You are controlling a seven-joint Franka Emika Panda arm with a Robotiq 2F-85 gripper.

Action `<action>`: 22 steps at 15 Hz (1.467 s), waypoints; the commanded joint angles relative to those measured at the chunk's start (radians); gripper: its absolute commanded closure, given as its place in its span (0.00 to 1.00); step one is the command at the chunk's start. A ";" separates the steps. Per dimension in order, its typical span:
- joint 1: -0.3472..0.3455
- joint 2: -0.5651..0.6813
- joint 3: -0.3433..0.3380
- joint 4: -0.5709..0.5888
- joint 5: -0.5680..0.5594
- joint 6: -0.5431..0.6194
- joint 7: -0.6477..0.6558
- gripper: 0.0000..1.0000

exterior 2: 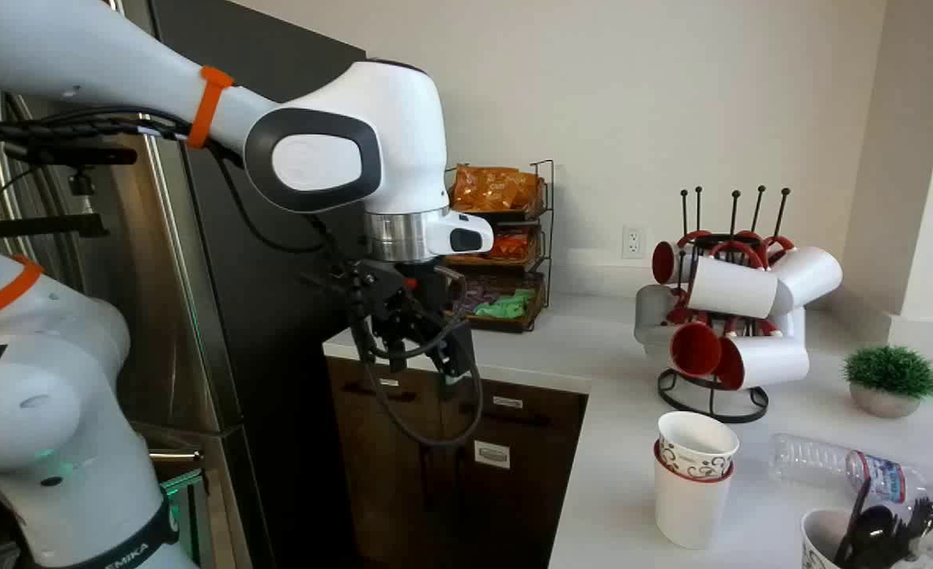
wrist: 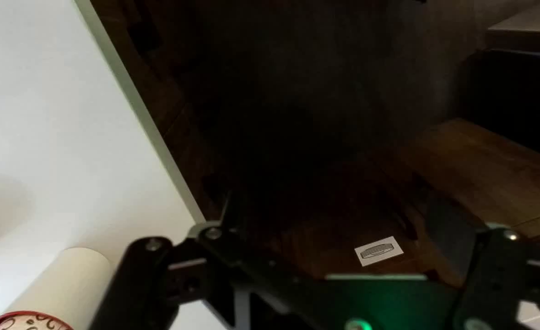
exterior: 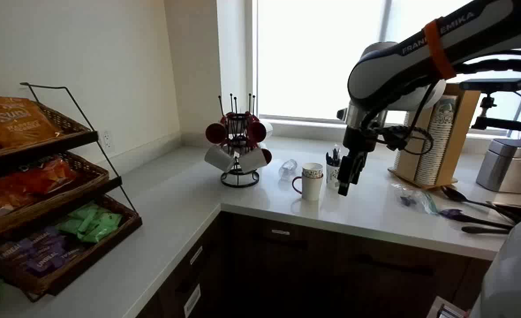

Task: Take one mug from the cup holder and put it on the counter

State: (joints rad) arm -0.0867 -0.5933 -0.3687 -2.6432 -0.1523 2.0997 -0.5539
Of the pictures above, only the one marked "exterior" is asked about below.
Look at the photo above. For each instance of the purple snack packets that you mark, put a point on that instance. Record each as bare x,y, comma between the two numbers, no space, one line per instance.
38,252

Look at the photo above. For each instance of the black wire mug holder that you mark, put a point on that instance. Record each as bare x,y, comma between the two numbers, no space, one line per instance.
238,144

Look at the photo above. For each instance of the grey metal canister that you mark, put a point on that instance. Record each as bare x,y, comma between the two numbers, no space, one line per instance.
497,162

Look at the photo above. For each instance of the white mug red inside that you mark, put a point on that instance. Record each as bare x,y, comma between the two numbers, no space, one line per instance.
257,130

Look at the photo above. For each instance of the white mug lower front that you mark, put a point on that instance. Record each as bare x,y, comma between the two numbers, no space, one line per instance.
255,159

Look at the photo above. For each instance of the white mug upper right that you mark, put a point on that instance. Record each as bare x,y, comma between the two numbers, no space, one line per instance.
217,132

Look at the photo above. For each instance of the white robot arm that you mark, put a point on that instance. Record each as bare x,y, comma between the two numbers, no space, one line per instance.
476,37

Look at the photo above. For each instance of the orange chip bag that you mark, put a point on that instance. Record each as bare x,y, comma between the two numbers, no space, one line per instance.
24,122

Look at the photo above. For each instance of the green snack packets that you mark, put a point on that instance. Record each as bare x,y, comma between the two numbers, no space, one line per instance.
91,222

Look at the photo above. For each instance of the three-tier snack rack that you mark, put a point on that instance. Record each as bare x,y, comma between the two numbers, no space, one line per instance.
95,183

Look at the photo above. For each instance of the red snack packets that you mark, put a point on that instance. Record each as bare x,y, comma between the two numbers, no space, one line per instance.
28,185

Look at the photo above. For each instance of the patterned paper cup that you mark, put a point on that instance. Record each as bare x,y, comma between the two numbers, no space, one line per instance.
314,169

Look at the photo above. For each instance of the dark wood cabinet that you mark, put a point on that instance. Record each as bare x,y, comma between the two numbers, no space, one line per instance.
248,266

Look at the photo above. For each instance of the white cup of cutlery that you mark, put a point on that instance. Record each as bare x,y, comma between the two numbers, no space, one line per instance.
333,167

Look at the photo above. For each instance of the white mug on counter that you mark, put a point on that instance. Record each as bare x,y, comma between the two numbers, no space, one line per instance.
308,185

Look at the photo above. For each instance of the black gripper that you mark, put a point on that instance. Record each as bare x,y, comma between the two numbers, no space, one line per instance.
360,139

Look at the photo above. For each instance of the black spoon on counter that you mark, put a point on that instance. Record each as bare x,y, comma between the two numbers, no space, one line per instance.
458,196

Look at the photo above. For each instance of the white mug lower left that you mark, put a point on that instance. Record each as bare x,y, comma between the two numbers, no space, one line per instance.
220,157

